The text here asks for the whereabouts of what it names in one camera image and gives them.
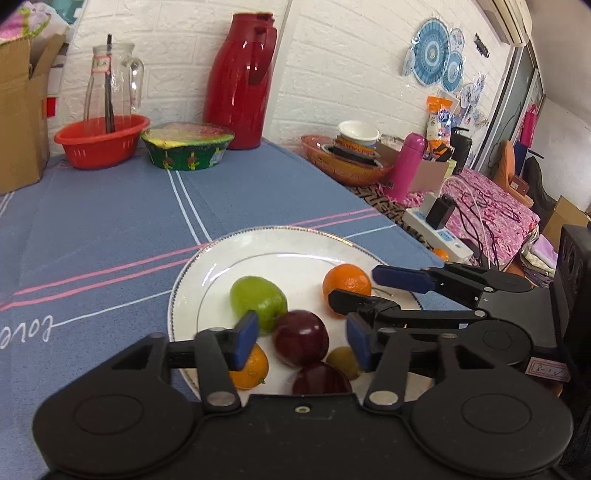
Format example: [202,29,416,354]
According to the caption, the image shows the black pump bottle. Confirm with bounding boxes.
[450,127,472,174]

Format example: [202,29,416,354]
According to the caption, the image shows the glass pitcher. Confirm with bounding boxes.
[84,43,145,123]

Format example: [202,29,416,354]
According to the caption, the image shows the green patterned bowl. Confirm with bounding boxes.
[141,122,235,171]

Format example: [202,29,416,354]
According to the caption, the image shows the small yellowish plum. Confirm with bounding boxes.
[326,347,362,381]

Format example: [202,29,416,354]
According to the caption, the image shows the white plate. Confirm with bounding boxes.
[168,225,428,402]

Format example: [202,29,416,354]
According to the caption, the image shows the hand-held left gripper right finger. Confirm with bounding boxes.
[346,314,488,411]

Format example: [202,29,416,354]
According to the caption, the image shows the medium blue paper fan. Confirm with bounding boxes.
[442,50,465,93]

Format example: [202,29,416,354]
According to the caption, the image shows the small cardboard box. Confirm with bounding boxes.
[376,138,455,192]

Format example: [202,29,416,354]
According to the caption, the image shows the red thermos jug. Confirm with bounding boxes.
[203,13,279,151]

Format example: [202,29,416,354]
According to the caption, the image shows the stacked patterned bowls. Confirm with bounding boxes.
[323,136,384,169]

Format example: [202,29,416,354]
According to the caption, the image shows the pink floral cloth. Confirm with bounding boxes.
[351,168,541,273]

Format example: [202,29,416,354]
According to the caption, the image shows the blue striped tablecloth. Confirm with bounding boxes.
[0,137,444,480]

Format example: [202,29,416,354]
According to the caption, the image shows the white power strip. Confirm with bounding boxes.
[405,194,475,265]

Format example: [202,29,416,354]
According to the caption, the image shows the large green jujube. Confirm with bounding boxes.
[230,276,288,335]

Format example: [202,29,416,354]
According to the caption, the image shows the black charger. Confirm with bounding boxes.
[426,195,458,229]

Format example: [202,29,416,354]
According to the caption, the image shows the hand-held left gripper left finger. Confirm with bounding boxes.
[110,310,260,412]

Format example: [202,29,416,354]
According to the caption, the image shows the large blue paper fan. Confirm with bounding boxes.
[409,19,451,86]

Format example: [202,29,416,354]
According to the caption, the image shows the pink bottle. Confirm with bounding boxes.
[387,133,428,203]

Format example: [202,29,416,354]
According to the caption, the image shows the orange chair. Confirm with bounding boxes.
[492,141,532,199]

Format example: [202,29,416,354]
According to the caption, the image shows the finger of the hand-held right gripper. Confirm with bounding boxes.
[372,263,533,306]
[328,289,489,330]

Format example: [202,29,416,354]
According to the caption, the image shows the dark red plum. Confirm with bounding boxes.
[292,361,354,396]
[272,310,329,368]

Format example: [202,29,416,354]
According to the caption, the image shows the red plastic basin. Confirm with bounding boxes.
[54,115,151,169]

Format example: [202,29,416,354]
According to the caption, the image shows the black stick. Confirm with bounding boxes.
[105,34,116,132]

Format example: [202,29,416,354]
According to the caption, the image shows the orange glass bowl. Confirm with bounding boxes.
[301,135,394,186]

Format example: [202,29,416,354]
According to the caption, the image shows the orange snack packet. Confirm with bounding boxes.
[426,96,455,144]

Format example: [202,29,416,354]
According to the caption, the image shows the large cardboard box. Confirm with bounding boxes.
[0,32,68,195]

